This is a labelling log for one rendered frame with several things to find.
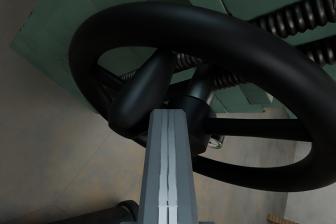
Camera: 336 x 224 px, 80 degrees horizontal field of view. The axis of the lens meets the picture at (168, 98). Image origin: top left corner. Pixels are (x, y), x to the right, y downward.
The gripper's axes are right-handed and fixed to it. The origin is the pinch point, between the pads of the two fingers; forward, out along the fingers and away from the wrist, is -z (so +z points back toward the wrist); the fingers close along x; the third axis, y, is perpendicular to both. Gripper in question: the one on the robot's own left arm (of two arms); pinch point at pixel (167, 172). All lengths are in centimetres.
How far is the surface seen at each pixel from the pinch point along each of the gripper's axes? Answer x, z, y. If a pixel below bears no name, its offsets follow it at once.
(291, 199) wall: 183, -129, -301
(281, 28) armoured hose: 9.1, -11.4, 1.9
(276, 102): 21.3, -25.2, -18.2
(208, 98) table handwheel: 4.7, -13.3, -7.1
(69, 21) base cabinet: -22.8, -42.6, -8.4
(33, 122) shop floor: -54, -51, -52
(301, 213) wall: 186, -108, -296
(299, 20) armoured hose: 9.9, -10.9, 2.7
